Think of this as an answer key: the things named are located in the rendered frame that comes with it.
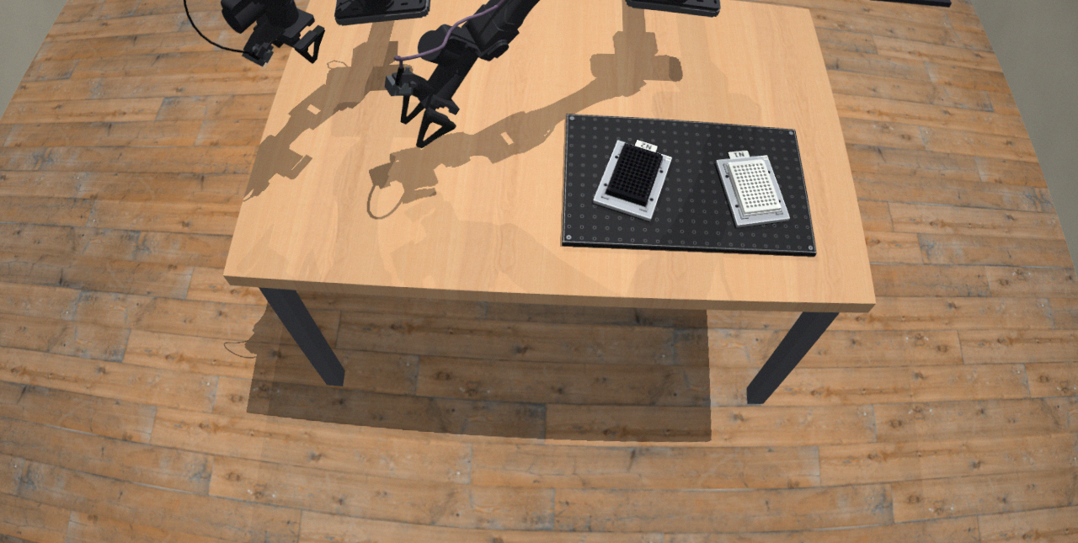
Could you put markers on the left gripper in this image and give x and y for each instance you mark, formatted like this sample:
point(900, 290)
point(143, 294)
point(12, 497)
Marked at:
point(440, 87)

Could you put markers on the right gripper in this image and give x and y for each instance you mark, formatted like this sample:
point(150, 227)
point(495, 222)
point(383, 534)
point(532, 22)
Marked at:
point(284, 25)

